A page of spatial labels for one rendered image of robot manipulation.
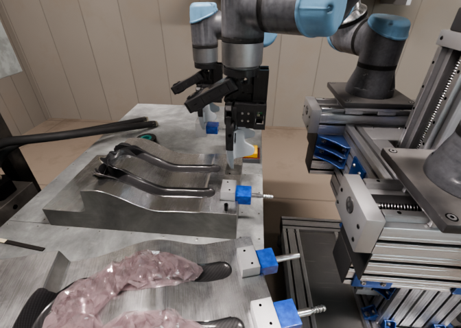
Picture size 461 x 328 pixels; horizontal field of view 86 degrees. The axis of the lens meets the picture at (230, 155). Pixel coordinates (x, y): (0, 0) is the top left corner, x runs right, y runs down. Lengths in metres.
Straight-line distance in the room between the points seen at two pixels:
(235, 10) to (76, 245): 0.64
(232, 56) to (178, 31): 2.40
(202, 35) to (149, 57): 2.26
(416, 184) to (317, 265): 0.92
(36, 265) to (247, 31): 0.55
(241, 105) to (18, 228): 0.68
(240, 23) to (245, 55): 0.05
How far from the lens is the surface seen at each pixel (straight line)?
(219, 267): 0.56
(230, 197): 0.62
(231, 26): 0.45
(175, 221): 0.65
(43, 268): 0.59
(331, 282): 1.37
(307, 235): 1.50
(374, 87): 0.94
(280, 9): 0.41
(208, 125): 0.86
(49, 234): 0.82
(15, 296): 0.58
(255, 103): 0.49
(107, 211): 0.70
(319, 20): 0.39
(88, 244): 0.74
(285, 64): 2.82
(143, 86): 3.12
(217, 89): 0.48
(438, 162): 0.57
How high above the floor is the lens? 1.32
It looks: 33 degrees down
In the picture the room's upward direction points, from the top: straight up
